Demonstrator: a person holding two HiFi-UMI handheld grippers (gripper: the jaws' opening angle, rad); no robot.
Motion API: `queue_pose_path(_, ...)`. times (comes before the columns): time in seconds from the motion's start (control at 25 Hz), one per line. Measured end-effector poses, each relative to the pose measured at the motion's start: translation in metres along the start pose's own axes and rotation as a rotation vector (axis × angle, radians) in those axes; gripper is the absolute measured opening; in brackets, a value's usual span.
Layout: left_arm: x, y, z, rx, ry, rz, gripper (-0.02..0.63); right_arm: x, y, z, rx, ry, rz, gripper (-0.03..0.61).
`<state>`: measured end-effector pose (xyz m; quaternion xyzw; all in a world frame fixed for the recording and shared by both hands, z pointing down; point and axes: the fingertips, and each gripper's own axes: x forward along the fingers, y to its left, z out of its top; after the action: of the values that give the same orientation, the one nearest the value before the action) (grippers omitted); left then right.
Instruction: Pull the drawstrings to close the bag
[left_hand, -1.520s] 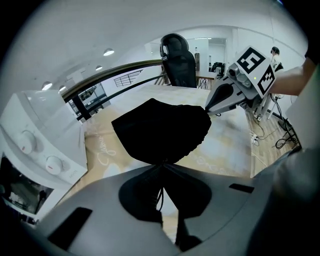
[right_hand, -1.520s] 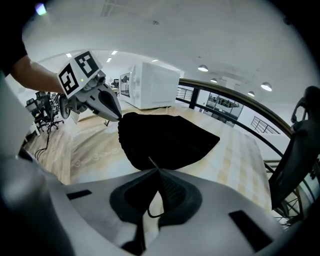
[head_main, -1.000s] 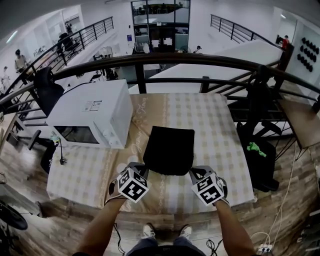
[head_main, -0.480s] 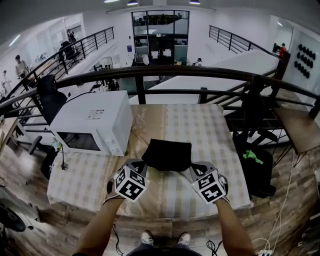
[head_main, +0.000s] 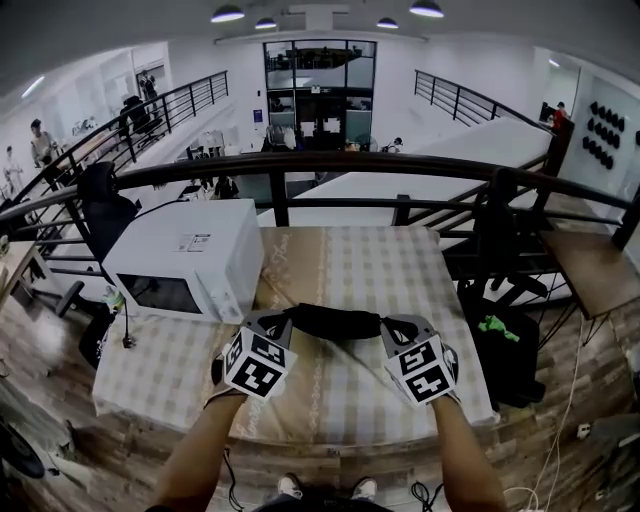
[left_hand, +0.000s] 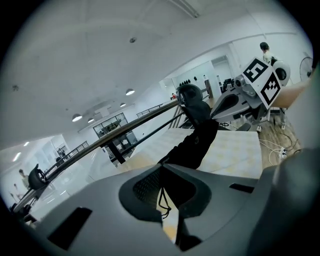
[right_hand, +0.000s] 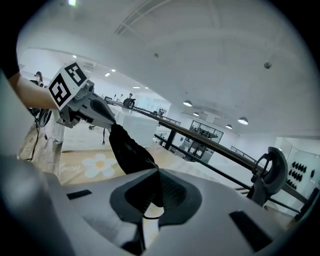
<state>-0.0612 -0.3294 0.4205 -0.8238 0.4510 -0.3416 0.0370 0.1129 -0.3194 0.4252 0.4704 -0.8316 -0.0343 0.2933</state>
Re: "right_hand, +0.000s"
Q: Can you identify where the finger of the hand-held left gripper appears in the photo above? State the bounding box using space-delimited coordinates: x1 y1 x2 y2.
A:
88 93 118 130

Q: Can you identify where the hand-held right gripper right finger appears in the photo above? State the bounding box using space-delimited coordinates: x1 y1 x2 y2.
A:
147 168 285 256

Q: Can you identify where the black mesh office chair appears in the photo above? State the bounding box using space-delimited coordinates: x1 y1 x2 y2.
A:
246 146 289 207
122 98 137 110

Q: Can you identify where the person's left forearm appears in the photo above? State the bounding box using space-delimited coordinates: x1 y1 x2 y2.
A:
8 73 59 110

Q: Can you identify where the dark framed glass partition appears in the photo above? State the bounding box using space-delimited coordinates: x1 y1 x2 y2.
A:
189 119 225 141

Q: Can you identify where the distant black railing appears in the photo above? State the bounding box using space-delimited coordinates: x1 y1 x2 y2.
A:
229 145 258 164
159 117 182 126

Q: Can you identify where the white ceiling cable tray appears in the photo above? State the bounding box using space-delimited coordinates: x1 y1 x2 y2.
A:
114 0 173 35

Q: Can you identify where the black metal railing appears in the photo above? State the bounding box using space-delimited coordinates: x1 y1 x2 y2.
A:
104 97 320 221

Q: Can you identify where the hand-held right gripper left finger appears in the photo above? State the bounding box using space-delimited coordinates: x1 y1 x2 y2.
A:
63 168 160 248

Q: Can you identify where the black cloth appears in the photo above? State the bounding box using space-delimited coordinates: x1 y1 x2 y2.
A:
108 122 166 221

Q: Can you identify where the person's black shirt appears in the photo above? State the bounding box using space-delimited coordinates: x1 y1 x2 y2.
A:
0 37 20 80

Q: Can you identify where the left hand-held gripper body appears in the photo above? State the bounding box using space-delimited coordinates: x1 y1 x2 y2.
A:
47 61 105 130

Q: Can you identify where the group of black wall-hung items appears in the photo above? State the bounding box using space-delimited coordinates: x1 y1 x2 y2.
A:
287 161 308 190

